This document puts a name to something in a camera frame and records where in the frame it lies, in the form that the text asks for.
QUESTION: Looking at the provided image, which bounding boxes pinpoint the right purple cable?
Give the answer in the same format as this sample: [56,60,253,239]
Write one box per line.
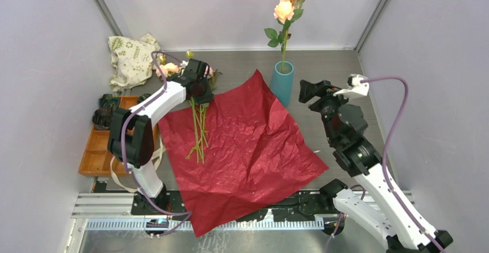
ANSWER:
[325,76,447,253]

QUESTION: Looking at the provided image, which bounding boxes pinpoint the dark rolled item top-left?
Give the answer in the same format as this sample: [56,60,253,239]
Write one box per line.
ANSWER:
[98,93,121,109]

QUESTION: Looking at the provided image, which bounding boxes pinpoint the dark rolled item top-right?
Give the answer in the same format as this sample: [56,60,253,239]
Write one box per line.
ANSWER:
[137,93,151,104]

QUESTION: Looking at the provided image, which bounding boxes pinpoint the cream printed cloth bag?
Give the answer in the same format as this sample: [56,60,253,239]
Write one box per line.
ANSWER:
[108,33,161,92]

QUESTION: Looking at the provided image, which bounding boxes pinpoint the purple cable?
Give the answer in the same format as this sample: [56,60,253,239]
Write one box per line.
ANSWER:
[325,76,447,253]
[120,51,192,237]

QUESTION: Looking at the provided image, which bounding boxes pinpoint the dark red wrapping paper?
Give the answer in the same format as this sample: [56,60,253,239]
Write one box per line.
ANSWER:
[158,71,327,237]

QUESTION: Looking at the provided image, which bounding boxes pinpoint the cream printed ribbon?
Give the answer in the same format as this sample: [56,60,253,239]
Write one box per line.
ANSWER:
[110,133,166,193]

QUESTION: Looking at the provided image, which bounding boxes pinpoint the teal cylindrical vase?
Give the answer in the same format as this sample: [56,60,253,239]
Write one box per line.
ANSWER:
[270,61,294,107]

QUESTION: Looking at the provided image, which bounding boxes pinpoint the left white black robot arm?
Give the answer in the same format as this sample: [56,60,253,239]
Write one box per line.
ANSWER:
[107,58,213,214]

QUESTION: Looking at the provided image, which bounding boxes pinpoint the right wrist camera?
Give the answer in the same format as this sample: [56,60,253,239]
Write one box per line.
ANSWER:
[333,74,370,100]

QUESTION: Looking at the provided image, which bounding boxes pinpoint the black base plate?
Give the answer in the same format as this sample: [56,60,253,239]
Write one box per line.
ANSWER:
[130,190,339,222]

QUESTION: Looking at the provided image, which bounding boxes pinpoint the dark rolled item left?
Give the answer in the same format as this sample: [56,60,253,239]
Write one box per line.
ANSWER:
[92,107,112,130]

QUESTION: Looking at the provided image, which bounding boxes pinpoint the peach rose stem tall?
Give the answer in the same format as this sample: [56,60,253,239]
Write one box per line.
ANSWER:
[264,0,306,74]

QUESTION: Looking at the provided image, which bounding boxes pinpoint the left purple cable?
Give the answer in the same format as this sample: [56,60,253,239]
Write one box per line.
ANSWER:
[120,51,192,237]

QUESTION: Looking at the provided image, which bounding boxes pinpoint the pink flower bouquet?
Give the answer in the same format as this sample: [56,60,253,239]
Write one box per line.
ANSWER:
[152,50,220,164]

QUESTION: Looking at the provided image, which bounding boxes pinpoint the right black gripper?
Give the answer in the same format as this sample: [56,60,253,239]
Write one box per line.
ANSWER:
[298,80,356,144]

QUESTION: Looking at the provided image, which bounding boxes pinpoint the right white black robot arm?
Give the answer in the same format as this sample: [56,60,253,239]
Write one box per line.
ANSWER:
[299,74,453,252]

